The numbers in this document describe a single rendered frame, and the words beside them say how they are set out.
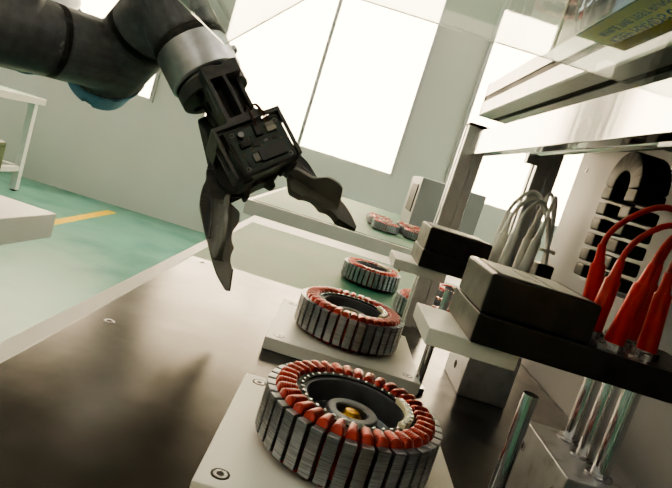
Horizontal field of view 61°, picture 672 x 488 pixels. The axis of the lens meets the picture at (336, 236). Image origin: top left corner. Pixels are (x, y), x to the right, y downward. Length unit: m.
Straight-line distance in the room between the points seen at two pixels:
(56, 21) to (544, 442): 0.56
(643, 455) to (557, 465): 0.18
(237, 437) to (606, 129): 0.29
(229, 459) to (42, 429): 0.10
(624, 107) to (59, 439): 0.36
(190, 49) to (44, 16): 0.14
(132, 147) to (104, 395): 5.05
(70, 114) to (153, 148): 0.78
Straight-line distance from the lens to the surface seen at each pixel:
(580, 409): 0.42
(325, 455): 0.32
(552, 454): 0.39
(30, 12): 0.64
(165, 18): 0.61
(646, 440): 0.55
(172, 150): 5.30
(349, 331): 0.55
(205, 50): 0.59
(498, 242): 0.60
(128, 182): 5.44
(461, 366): 0.60
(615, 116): 0.38
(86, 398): 0.39
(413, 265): 0.56
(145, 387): 0.42
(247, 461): 0.34
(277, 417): 0.34
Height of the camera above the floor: 0.95
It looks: 7 degrees down
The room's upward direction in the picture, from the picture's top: 17 degrees clockwise
